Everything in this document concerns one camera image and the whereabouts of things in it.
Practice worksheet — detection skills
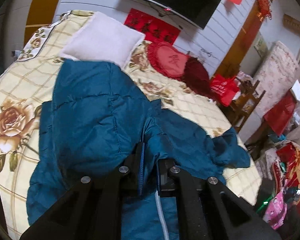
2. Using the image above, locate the red gift bag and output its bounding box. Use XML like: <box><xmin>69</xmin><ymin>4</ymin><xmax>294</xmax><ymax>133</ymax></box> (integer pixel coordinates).
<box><xmin>263</xmin><ymin>91</ymin><xmax>296</xmax><ymax>136</ymax></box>

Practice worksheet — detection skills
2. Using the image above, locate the white square pillow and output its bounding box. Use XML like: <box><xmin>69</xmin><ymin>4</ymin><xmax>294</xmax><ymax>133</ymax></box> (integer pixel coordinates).
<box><xmin>59</xmin><ymin>12</ymin><xmax>145</xmax><ymax>69</ymax></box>

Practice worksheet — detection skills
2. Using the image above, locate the red Chinese knot ornament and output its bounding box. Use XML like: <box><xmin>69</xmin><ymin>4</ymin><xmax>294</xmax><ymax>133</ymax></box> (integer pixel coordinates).
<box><xmin>257</xmin><ymin>0</ymin><xmax>272</xmax><ymax>21</ymax></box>

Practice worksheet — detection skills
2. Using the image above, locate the dark red velvet cushion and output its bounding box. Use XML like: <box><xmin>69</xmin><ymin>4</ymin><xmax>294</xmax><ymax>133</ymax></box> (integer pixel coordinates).
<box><xmin>182</xmin><ymin>57</ymin><xmax>212</xmax><ymax>98</ymax></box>

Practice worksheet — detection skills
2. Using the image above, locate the red heart-shaped cushion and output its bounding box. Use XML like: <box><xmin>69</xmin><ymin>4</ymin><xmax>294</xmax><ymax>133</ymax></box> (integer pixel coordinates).
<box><xmin>146</xmin><ymin>42</ymin><xmax>189</xmax><ymax>81</ymax></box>

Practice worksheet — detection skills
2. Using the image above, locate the blue down jacket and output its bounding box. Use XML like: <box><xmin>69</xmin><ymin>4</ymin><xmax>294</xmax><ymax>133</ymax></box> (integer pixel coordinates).
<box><xmin>26</xmin><ymin>60</ymin><xmax>250</xmax><ymax>239</ymax></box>

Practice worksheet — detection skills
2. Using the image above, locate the floral upright mattress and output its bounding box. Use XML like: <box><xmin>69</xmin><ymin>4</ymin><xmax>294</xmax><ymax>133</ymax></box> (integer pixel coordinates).
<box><xmin>254</xmin><ymin>41</ymin><xmax>299</xmax><ymax>117</ymax></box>

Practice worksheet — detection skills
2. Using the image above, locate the red shopping bag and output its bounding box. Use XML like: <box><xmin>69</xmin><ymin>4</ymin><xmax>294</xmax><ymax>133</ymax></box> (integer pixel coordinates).
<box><xmin>210</xmin><ymin>74</ymin><xmax>239</xmax><ymax>107</ymax></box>

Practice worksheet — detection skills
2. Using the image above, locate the red wall banner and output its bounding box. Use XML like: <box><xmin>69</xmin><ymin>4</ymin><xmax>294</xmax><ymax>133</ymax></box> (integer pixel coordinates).
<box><xmin>124</xmin><ymin>8</ymin><xmax>180</xmax><ymax>45</ymax></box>

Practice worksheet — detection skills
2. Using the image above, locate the wooden chair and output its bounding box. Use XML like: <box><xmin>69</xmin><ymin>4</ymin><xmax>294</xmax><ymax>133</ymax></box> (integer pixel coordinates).
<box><xmin>230</xmin><ymin>77</ymin><xmax>266</xmax><ymax>133</ymax></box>

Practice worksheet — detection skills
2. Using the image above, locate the pink patterned cloth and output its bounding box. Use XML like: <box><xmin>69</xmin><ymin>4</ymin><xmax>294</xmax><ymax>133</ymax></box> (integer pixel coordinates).
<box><xmin>263</xmin><ymin>190</ymin><xmax>287</xmax><ymax>230</ymax></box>

